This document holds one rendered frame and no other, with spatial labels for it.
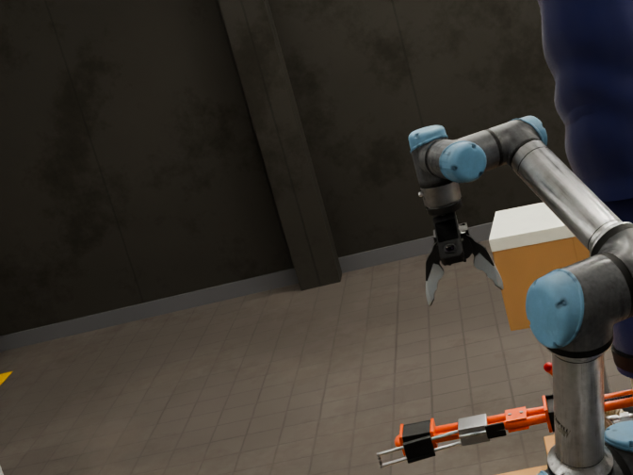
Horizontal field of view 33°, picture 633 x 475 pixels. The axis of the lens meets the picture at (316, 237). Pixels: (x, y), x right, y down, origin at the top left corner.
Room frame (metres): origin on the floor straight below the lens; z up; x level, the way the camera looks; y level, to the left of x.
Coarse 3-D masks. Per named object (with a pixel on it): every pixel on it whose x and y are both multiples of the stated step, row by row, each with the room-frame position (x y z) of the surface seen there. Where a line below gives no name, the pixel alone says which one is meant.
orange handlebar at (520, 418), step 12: (612, 396) 2.29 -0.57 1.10; (516, 408) 2.34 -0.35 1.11; (540, 408) 2.32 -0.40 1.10; (612, 408) 2.25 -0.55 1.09; (492, 420) 2.34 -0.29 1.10; (504, 420) 2.33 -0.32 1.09; (516, 420) 2.29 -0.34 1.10; (528, 420) 2.28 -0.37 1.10; (540, 420) 2.28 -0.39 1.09; (444, 432) 2.36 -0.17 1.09; (396, 444) 2.36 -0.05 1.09
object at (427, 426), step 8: (400, 424) 2.41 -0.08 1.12; (408, 424) 2.40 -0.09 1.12; (416, 424) 2.39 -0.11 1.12; (424, 424) 2.38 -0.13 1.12; (432, 424) 2.37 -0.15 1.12; (400, 432) 2.37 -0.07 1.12; (408, 432) 2.36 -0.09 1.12; (416, 432) 2.35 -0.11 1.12; (424, 432) 2.34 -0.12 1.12; (432, 432) 2.33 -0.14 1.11; (400, 440) 2.34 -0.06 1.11; (408, 440) 2.34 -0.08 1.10; (432, 440) 2.33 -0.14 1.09
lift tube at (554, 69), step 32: (544, 0) 2.22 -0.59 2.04; (576, 0) 2.16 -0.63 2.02; (608, 0) 2.14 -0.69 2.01; (544, 32) 2.23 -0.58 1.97; (576, 32) 2.15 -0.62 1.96; (608, 32) 2.13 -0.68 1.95; (576, 64) 2.17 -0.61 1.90; (608, 64) 2.14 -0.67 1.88; (576, 96) 2.18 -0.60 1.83; (608, 96) 2.14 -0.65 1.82; (576, 128) 2.20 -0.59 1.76; (608, 128) 2.15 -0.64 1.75; (576, 160) 2.22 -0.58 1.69; (608, 160) 2.16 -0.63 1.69; (608, 192) 2.16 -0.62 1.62
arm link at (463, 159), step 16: (432, 144) 1.99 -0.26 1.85; (448, 144) 1.94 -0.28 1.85; (464, 144) 1.90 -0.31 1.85; (480, 144) 1.93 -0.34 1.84; (496, 144) 1.94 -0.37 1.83; (432, 160) 1.96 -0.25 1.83; (448, 160) 1.90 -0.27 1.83; (464, 160) 1.89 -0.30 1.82; (480, 160) 1.90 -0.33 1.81; (496, 160) 1.94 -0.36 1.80; (448, 176) 1.92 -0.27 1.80; (464, 176) 1.89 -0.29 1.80
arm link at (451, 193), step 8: (448, 184) 2.01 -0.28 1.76; (456, 184) 2.02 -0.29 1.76; (424, 192) 2.03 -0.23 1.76; (432, 192) 2.01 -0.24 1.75; (440, 192) 2.01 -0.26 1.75; (448, 192) 2.01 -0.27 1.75; (456, 192) 2.02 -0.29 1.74; (424, 200) 2.04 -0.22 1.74; (432, 200) 2.02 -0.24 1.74; (440, 200) 2.01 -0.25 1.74; (448, 200) 2.01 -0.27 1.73; (456, 200) 2.02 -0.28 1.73; (432, 208) 2.03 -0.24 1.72
